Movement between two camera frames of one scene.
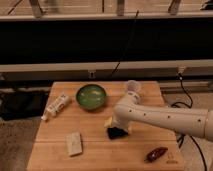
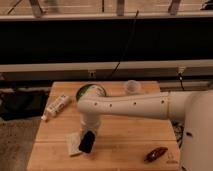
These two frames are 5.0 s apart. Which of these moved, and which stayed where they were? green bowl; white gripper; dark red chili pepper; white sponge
Moved: white gripper
Stayed: white sponge; dark red chili pepper; green bowl
